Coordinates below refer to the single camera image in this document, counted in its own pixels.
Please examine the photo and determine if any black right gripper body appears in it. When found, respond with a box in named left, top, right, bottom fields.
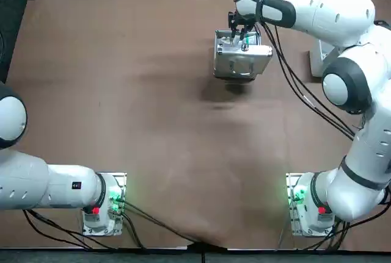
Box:
left=227, top=11, right=256, bottom=31

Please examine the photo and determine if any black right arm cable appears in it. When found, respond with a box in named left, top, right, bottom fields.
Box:
left=261, top=20, right=360, bottom=142
left=273, top=24, right=358, bottom=139

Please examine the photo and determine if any white waste bin with lid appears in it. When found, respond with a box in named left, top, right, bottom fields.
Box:
left=307, top=39, right=340, bottom=78

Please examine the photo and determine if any black left base cable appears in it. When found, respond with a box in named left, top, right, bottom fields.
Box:
left=23, top=195, right=204, bottom=250

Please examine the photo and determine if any aluminium medical kit case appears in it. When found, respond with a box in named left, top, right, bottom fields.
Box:
left=213, top=29, right=274, bottom=84

